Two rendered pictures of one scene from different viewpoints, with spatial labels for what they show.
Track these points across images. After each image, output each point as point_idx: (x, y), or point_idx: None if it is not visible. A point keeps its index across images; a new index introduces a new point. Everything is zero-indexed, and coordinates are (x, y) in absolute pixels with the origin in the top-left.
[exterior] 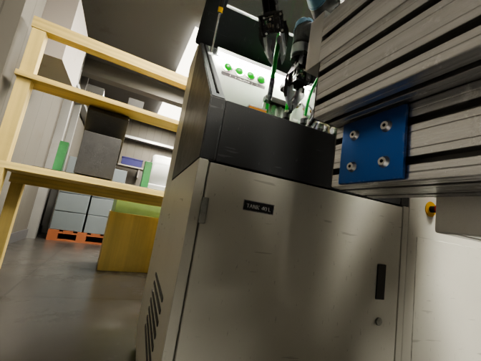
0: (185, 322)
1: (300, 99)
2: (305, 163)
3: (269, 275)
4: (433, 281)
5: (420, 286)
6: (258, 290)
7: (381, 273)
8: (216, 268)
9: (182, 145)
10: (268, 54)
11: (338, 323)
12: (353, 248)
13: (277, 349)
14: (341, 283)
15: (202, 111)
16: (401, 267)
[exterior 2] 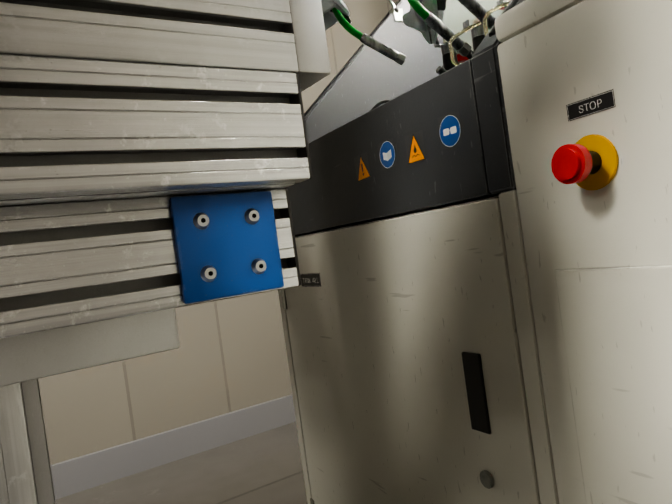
0: (300, 409)
1: (421, 19)
2: (330, 197)
3: (336, 366)
4: (650, 412)
5: (595, 422)
6: (332, 384)
7: (469, 372)
8: (303, 356)
9: None
10: (328, 24)
11: (420, 456)
12: (414, 321)
13: (362, 466)
14: (410, 386)
15: None
16: (524, 361)
